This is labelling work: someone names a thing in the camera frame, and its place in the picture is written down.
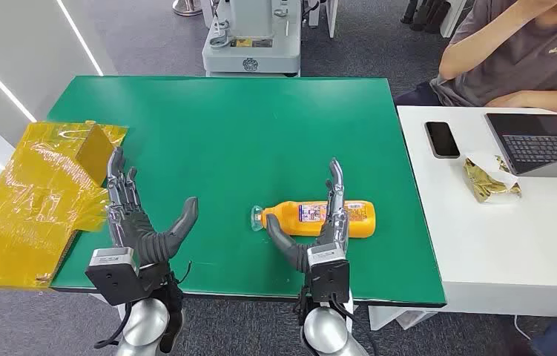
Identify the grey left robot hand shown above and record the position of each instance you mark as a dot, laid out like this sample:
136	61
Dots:
135	231

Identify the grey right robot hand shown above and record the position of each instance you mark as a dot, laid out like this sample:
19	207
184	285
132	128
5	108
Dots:
337	226

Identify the orange plastic bottle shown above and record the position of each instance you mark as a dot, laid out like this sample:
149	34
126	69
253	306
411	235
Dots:
288	217

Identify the person's right forearm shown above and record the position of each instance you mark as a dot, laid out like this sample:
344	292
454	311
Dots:
479	46

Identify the grey robot base machine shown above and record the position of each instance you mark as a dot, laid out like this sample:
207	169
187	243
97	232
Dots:
253	56

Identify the yellow taped cardboard box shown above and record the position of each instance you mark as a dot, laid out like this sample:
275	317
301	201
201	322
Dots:
27	206

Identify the black smartphone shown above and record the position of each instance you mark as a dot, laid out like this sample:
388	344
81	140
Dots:
441	139

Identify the gold snack wrapper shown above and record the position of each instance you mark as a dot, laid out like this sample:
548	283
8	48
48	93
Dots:
484	184

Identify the white furniture leg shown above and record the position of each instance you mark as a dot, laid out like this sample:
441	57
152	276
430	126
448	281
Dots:
329	17

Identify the grey laptop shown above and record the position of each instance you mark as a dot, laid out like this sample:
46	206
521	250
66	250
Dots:
538	145

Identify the chrome stand base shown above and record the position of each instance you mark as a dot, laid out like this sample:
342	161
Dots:
187	7

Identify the white panel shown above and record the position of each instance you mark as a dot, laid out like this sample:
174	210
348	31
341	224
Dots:
452	17

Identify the person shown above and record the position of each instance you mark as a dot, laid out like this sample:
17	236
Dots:
514	59

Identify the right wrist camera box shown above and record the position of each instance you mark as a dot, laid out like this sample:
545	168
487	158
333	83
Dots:
328	275

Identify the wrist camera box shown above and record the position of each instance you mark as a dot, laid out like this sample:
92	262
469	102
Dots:
328	275
111	280

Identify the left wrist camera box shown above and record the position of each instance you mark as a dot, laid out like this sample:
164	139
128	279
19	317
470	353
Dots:
111	280

